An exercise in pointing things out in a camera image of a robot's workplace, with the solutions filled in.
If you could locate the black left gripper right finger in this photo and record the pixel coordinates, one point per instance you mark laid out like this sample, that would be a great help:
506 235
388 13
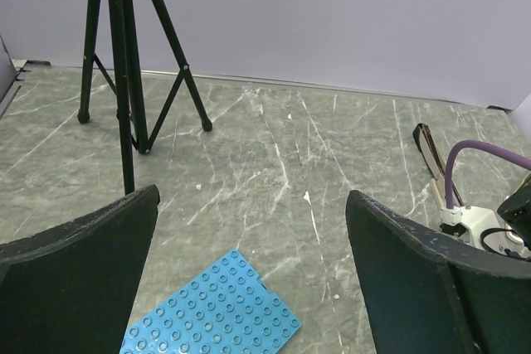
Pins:
428 293

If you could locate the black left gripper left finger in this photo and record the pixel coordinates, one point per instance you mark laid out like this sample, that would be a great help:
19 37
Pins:
71 288

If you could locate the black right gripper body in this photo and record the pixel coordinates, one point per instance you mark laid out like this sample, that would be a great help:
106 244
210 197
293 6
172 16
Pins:
515 211

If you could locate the beige black large stapler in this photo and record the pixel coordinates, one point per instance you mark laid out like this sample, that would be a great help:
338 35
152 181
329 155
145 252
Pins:
434 161

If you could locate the blue studded building plate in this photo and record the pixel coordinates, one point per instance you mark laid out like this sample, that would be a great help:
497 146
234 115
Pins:
224 309

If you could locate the black perforated music stand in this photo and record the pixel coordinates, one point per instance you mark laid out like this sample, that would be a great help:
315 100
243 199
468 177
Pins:
126 80

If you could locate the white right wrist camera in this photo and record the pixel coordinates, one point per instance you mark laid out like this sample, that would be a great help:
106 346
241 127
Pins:
480 228

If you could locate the aluminium frame rail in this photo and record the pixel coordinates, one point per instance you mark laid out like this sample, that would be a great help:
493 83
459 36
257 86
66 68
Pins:
13 74

